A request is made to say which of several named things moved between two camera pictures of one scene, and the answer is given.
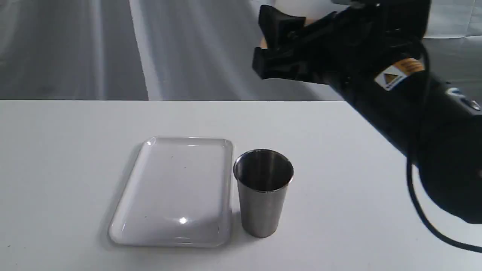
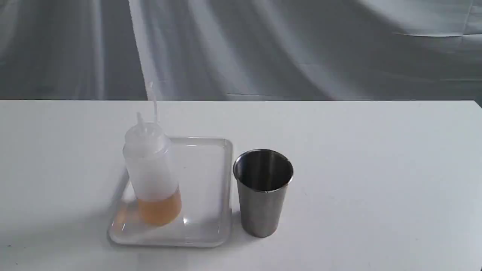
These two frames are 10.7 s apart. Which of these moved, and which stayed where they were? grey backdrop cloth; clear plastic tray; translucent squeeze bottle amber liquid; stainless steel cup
Moved: translucent squeeze bottle amber liquid
Stayed: grey backdrop cloth; clear plastic tray; stainless steel cup
